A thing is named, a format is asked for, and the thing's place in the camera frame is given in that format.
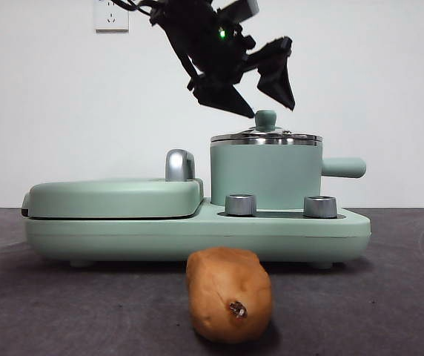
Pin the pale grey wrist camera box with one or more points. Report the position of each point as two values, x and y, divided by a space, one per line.
239 9

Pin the mint green griddle cover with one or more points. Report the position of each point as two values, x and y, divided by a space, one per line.
112 198

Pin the mint green breakfast machine base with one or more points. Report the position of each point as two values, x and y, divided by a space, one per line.
197 241

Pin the silver control knob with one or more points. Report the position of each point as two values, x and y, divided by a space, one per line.
241 205
320 207

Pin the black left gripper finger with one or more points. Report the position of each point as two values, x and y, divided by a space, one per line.
219 94
277 74

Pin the glass pot lid green knob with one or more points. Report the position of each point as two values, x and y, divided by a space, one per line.
266 120

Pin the white wall socket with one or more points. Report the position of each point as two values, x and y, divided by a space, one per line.
107 20

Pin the brown potato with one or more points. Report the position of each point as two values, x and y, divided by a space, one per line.
227 289

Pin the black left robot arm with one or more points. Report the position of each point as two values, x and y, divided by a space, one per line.
201 41

